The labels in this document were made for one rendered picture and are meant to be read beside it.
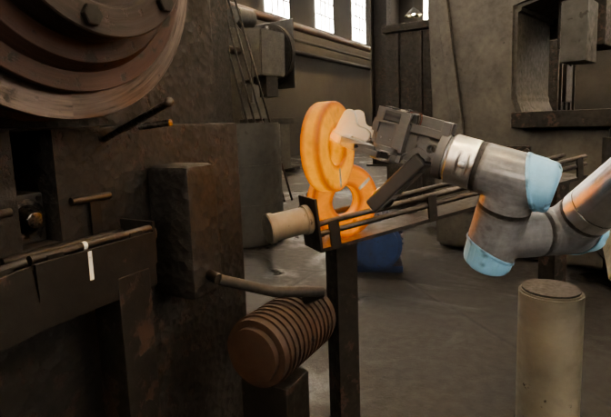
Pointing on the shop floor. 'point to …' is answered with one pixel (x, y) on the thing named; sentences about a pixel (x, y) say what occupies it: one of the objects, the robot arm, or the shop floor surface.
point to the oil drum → (258, 177)
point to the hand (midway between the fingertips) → (328, 135)
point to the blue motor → (381, 253)
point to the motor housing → (278, 354)
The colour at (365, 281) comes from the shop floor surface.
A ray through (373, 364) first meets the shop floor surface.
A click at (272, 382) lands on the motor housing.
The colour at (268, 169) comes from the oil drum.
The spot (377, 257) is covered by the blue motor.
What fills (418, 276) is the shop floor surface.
